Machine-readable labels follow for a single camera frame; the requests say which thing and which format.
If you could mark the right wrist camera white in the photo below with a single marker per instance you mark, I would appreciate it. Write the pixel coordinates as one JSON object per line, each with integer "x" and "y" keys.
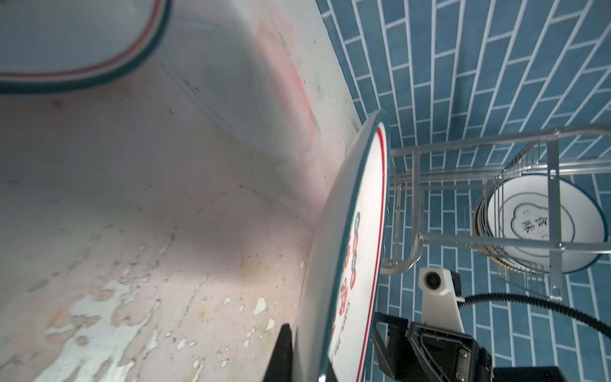
{"x": 441, "y": 290}

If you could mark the stainless steel dish rack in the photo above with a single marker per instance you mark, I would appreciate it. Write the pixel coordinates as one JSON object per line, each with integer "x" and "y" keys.
{"x": 543, "y": 152}

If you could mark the white plate red characters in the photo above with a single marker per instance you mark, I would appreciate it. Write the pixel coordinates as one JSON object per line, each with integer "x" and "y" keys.
{"x": 331, "y": 332}
{"x": 63, "y": 46}

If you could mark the white plate ring pattern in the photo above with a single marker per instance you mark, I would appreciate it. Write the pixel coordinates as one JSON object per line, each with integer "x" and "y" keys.
{"x": 519, "y": 209}

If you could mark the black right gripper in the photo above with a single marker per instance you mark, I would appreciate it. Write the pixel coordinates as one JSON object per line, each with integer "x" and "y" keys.
{"x": 427, "y": 353}

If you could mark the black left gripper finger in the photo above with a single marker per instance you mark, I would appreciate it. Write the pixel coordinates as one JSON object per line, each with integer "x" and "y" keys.
{"x": 279, "y": 368}

